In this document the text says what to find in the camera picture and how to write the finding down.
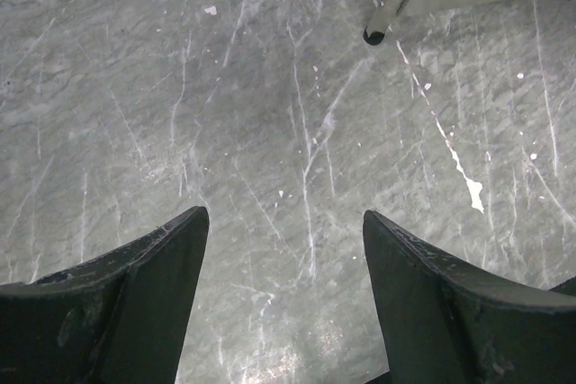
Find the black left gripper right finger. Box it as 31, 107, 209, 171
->
363, 210, 575, 383

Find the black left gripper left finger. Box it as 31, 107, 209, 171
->
1, 207, 210, 383

